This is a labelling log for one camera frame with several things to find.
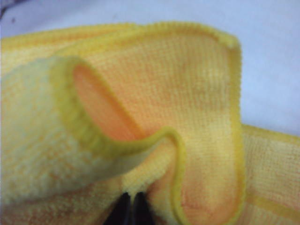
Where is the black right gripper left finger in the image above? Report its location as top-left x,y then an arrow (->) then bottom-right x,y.
109,192 -> 132,225

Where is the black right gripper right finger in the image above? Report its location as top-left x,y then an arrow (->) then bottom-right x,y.
132,192 -> 157,225

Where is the yellow microfibre rag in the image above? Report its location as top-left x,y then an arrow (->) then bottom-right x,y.
0,21 -> 300,225

